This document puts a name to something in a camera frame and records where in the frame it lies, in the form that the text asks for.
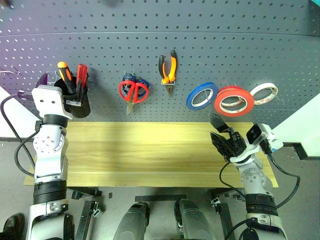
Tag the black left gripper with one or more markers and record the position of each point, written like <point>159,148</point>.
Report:
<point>73,102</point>

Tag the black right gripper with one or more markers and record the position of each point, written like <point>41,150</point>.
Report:
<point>237,145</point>

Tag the orange and black screwdriver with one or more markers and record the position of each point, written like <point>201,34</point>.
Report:
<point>65,75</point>

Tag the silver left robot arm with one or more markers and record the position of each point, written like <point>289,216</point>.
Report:
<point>47,155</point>

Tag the red tape roll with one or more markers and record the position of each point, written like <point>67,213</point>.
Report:
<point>233,113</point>

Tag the blue tape roll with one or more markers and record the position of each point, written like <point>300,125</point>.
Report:
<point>189,101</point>

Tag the white tape roll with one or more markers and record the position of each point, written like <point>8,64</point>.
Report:
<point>275,92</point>

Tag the grey perforated metal pegboard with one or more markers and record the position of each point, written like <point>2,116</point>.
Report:
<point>160,37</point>

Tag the black plastic tool cup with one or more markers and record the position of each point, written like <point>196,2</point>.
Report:
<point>82,110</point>

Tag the black metal table leg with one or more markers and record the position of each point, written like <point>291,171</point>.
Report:
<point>226,220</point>
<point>85,217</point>

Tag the black table crossbar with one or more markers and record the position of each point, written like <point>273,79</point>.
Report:
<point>160,198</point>

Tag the dark grey rounded shape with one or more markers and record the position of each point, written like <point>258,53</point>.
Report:
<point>132,222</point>
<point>195,220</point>

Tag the small black floor piece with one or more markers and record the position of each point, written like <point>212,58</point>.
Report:
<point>110,195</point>

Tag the black shoe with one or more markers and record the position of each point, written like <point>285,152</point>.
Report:
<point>12,225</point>

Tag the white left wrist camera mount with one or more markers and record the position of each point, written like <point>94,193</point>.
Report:
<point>47,100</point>

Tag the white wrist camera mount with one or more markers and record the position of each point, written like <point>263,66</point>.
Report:
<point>47,100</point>
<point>265,130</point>

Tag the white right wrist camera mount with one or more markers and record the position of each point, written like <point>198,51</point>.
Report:
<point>265,130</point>

